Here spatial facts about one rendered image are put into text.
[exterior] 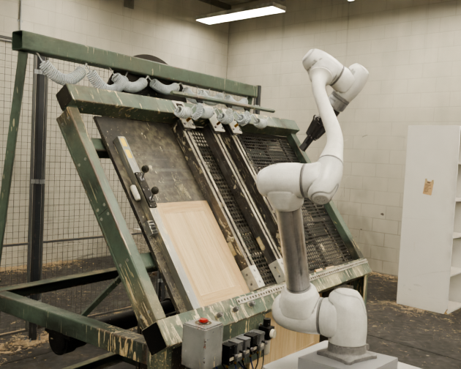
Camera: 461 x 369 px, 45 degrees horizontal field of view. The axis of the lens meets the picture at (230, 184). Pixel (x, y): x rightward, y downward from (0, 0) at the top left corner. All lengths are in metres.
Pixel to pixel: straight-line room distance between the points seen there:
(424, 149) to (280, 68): 3.65
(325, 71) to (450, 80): 5.70
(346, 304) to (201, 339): 0.60
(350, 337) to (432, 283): 4.28
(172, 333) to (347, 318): 0.73
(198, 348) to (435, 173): 4.63
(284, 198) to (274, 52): 7.53
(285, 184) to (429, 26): 6.35
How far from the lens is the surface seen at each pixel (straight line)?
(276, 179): 2.10
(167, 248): 2.63
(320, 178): 2.05
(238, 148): 3.55
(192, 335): 2.26
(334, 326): 2.34
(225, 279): 2.86
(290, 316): 2.38
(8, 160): 3.19
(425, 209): 6.51
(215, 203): 3.05
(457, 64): 8.01
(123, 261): 2.48
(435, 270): 6.53
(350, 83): 2.44
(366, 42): 8.63
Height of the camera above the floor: 1.61
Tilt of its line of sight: 3 degrees down
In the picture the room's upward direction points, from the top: 3 degrees clockwise
